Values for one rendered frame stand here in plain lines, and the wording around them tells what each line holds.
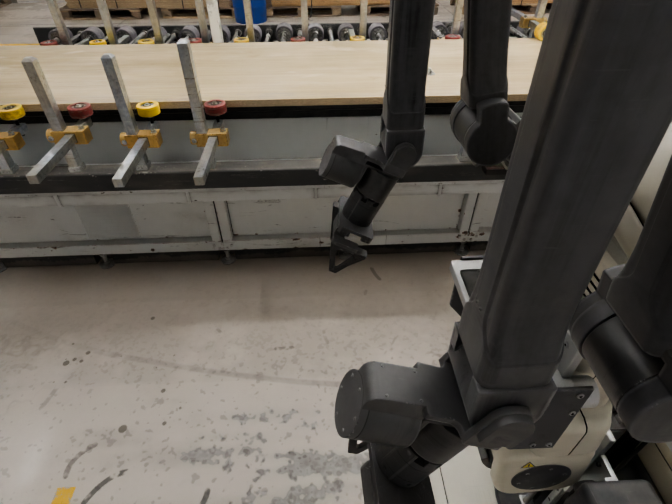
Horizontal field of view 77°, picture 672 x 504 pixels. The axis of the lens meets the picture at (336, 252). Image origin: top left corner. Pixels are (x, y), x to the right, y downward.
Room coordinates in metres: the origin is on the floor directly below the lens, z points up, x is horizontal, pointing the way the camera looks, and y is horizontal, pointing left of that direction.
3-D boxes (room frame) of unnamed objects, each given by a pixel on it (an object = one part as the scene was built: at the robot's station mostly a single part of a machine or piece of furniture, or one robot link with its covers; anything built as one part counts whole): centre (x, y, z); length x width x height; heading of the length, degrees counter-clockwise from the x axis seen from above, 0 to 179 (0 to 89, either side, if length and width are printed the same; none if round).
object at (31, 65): (1.44, 0.99, 0.87); 0.04 x 0.04 x 0.48; 3
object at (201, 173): (1.38, 0.44, 0.82); 0.43 x 0.03 x 0.04; 3
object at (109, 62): (1.46, 0.74, 0.87); 0.04 x 0.04 x 0.48; 3
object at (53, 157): (1.35, 0.94, 0.84); 0.43 x 0.03 x 0.04; 3
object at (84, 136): (1.44, 0.97, 0.84); 0.14 x 0.06 x 0.05; 93
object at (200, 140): (1.47, 0.47, 0.82); 0.14 x 0.06 x 0.05; 93
